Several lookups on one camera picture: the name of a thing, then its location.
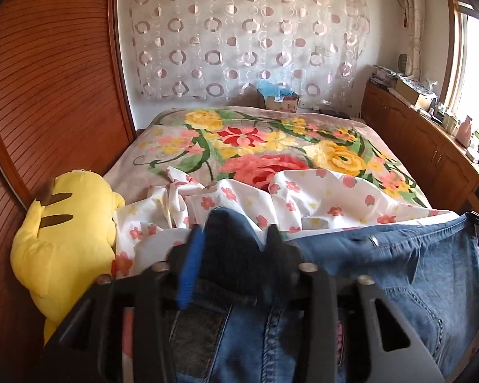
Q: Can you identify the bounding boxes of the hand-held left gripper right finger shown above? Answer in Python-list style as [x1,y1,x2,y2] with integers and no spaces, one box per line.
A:
[263,225,448,383]

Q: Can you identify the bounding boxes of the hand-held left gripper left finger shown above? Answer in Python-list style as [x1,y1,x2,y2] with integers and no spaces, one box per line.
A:
[40,223,208,383]

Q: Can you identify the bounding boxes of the blue denim pants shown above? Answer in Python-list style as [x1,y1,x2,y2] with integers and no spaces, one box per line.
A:
[171,207,479,383]

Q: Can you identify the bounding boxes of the white strawberry print sheet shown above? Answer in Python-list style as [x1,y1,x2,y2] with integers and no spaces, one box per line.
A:
[112,165,464,280]

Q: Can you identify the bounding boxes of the pink bottle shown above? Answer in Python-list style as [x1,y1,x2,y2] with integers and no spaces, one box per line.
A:
[458,116,475,147]

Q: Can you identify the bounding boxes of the wooden cabinet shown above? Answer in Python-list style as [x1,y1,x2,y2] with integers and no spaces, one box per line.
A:
[361,82,479,216]

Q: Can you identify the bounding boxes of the floral blanket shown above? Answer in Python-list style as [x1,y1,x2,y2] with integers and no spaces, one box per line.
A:
[104,106,432,208]

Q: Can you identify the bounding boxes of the yellow plush toy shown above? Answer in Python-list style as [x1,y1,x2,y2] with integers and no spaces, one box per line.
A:
[11,169,125,344]

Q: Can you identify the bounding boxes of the clutter of small items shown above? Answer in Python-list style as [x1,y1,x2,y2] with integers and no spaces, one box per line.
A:
[371,54,479,176]

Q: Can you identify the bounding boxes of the small cardboard box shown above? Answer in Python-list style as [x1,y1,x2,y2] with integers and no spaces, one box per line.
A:
[265,94,300,111]

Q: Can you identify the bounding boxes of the window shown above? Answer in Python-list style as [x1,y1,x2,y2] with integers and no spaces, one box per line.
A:
[443,0,479,136]

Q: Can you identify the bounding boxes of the floral window curtain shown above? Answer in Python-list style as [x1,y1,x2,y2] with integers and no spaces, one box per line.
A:
[397,0,426,80]

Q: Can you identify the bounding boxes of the circle pattern sheer curtain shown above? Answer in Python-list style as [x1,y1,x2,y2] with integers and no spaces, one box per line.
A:
[128,0,372,100]

